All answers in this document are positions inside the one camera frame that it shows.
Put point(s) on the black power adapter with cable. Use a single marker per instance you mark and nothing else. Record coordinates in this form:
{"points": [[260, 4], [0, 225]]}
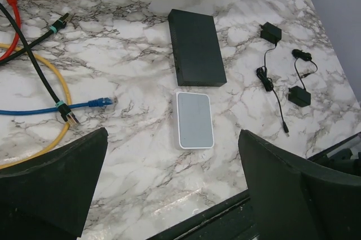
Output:
{"points": [[272, 34]]}

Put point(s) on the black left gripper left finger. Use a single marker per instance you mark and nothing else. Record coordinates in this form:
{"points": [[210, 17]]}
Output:
{"points": [[49, 196]]}

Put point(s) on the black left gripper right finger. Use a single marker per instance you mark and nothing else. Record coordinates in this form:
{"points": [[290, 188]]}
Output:
{"points": [[296, 198]]}

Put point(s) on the black network switch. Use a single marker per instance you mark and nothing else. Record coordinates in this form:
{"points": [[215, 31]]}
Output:
{"points": [[196, 51]]}

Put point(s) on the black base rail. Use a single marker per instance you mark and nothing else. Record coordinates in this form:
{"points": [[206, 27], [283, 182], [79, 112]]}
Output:
{"points": [[234, 218]]}

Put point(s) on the white grey small switch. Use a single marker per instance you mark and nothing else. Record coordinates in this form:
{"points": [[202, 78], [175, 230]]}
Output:
{"points": [[192, 118]]}

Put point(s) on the small black power adapter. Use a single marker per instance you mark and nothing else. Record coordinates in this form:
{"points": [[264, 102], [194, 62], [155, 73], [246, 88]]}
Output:
{"points": [[299, 95]]}

